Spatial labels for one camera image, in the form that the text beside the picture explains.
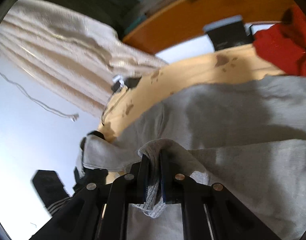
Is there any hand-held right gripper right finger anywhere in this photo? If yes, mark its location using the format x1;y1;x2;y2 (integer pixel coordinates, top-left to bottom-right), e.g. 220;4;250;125
159;150;288;240

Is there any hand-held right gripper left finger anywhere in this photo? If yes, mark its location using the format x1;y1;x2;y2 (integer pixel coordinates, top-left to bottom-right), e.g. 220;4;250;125
28;155;151;240

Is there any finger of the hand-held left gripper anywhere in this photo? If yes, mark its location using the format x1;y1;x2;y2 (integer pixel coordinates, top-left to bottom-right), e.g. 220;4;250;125
87;130;105;141

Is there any light grey sweater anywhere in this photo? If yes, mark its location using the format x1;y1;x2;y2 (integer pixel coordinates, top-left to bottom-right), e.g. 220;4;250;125
80;76;306;240

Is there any white power strip with chargers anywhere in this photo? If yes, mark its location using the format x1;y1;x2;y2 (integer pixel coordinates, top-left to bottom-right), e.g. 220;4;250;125
110;74;141;93

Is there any yellow paw-print blanket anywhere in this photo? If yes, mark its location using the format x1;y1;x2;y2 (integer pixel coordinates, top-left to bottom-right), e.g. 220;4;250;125
97;44;286;148

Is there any sliding glass window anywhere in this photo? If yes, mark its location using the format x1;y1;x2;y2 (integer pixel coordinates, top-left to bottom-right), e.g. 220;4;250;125
25;0;186;36

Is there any wooden headboard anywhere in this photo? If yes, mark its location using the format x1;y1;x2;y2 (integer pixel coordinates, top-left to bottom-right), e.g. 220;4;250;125
122;0;301;55

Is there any black box with grey lid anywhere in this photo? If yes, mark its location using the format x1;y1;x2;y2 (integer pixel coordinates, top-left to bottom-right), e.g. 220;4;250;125
203;15;252;52

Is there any red knit sweater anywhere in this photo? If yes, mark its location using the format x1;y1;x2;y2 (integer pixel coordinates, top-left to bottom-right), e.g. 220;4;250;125
253;6;306;78

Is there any white curtain cord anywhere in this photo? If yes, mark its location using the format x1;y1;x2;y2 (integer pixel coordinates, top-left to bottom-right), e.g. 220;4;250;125
0;66;80;123

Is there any cream curtain with cord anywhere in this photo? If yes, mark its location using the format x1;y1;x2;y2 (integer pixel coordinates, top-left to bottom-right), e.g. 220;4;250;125
0;0;169;120

